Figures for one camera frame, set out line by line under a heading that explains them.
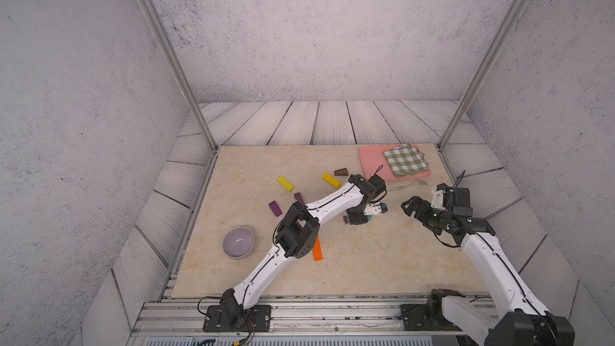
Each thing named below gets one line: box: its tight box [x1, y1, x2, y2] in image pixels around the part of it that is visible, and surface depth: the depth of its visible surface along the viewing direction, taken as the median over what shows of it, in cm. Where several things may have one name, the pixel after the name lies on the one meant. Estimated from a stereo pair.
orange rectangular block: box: [312, 234, 324, 262], surface depth 89 cm
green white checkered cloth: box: [382, 142, 430, 178], surface depth 117 cm
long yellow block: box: [276, 175, 294, 193], surface depth 110 cm
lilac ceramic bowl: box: [221, 226, 256, 259], surface depth 87 cm
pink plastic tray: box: [358, 144, 431, 181], surface depth 120 cm
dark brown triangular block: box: [333, 167, 349, 177], surface depth 113 cm
